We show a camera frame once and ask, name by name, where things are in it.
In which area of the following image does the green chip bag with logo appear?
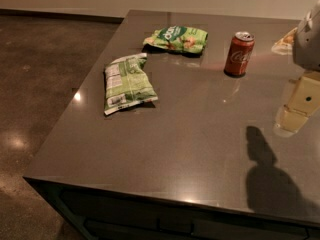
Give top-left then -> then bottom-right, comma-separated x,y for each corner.
143,26 -> 208,54

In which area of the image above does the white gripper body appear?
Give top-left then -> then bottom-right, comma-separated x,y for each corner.
293,0 -> 320,71

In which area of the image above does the dark counter cabinet base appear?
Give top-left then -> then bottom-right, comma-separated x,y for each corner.
24,176 -> 320,240

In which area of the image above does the green jalapeno chip bag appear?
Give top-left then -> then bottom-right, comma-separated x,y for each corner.
104,53 -> 158,116

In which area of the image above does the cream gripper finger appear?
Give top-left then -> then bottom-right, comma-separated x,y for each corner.
273,71 -> 320,137

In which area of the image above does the clear plastic wrapper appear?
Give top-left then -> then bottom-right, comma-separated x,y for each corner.
271,28 -> 297,55

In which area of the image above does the red coke can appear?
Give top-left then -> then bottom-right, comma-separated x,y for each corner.
224,31 -> 255,78

